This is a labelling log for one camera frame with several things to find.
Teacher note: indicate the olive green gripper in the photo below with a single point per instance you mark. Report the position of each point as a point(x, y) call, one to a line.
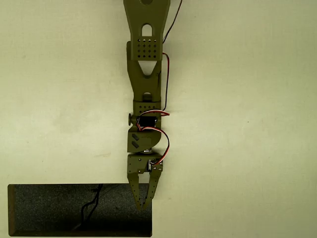
point(138, 165)

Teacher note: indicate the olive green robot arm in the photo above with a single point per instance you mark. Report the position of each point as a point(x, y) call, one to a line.
point(143, 79)

